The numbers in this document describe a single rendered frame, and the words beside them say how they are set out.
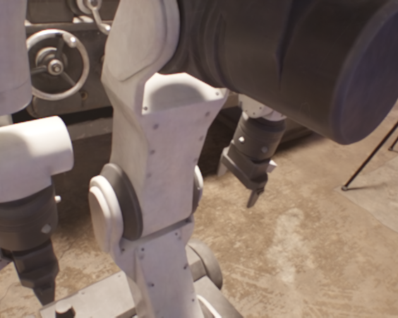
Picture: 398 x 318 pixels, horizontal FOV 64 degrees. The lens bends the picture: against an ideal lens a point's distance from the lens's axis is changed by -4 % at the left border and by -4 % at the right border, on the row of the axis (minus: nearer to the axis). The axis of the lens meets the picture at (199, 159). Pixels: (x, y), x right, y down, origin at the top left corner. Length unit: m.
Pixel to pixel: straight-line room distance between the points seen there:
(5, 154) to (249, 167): 0.46
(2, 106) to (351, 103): 0.28
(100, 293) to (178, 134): 0.63
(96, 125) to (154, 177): 0.75
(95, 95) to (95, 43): 0.18
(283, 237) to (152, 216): 1.00
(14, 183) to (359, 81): 0.34
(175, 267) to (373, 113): 0.51
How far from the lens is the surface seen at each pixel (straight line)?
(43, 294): 0.54
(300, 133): 2.32
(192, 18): 0.31
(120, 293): 0.99
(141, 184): 0.51
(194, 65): 0.33
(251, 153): 0.64
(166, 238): 0.66
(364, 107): 0.27
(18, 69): 0.32
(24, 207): 0.42
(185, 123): 0.47
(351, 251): 1.57
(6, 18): 0.30
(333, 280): 1.42
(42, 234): 0.46
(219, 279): 1.10
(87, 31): 1.12
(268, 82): 0.26
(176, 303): 0.72
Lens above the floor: 1.00
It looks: 32 degrees down
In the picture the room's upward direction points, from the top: 7 degrees clockwise
